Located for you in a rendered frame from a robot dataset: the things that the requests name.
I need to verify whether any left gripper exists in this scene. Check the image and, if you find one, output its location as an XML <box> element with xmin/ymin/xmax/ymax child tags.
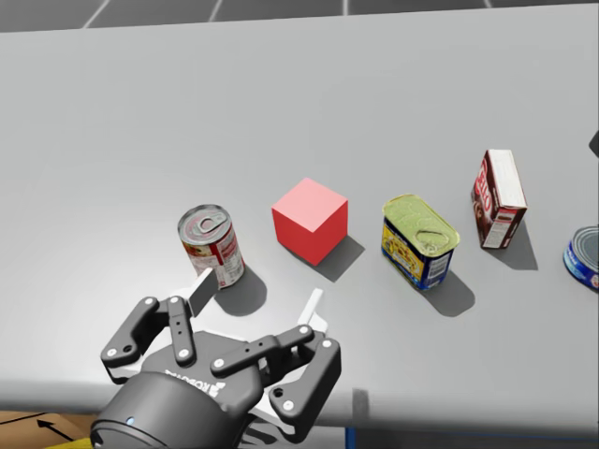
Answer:
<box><xmin>89</xmin><ymin>267</ymin><xmax>343</xmax><ymax>449</ymax></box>

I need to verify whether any pink cube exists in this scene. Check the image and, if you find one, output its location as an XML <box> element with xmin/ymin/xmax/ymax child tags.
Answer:
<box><xmin>270</xmin><ymin>177</ymin><xmax>350</xmax><ymax>268</ymax></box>

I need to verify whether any red and white carton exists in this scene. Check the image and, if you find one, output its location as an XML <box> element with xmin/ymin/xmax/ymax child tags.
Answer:
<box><xmin>471</xmin><ymin>149</ymin><xmax>529</xmax><ymax>250</ymax></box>

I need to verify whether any blue flat can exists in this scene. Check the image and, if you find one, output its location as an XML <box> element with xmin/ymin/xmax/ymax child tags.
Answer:
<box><xmin>562</xmin><ymin>225</ymin><xmax>599</xmax><ymax>294</ymax></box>

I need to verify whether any red and white can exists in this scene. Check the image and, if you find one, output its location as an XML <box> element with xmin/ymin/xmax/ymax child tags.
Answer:
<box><xmin>177</xmin><ymin>203</ymin><xmax>247</xmax><ymax>291</ymax></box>

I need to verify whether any green and blue rectangular can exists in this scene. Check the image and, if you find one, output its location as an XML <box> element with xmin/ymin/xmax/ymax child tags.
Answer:
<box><xmin>381</xmin><ymin>193</ymin><xmax>462</xmax><ymax>291</ymax></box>

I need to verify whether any brown box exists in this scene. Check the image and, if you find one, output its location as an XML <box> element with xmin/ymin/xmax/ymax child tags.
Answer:
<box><xmin>0</xmin><ymin>410</ymin><xmax>100</xmax><ymax>449</ymax></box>

